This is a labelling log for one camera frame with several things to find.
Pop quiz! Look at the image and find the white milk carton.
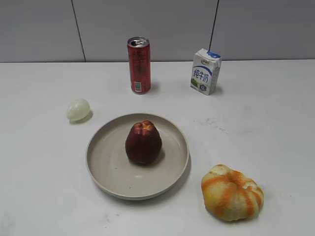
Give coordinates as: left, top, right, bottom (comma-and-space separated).
190, 49, 221, 96

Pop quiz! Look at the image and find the dark red apple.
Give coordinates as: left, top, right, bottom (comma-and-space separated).
125, 120, 162, 164

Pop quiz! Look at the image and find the beige round plate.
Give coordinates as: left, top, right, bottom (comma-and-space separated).
86, 113, 189, 201

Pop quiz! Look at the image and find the pale white egg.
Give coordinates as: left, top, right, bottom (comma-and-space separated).
66, 98, 90, 121

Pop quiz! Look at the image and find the orange and white pumpkin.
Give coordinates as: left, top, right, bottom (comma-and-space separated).
201, 164, 264, 222

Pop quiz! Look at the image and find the red soda can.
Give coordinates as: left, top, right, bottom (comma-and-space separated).
127, 36, 151, 94

